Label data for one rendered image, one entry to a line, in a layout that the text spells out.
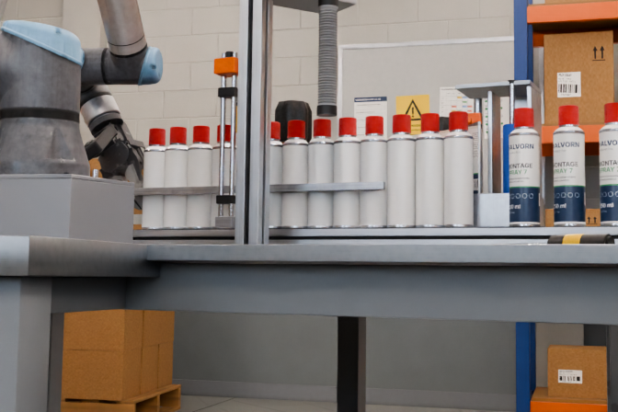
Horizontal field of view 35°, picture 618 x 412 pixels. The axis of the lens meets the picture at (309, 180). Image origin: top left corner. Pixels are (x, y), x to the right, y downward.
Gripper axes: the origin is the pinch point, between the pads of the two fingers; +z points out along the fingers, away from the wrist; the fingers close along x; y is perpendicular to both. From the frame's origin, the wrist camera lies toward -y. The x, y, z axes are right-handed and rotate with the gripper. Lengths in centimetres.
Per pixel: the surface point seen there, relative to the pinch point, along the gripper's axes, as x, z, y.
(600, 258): -79, 59, -65
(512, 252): -72, 54, -65
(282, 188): -30.5, 15.2, -3.7
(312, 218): -32.3, 22.7, -2.0
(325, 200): -36.0, 20.9, -1.6
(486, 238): -59, 42, -5
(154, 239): -2.6, 10.1, -4.5
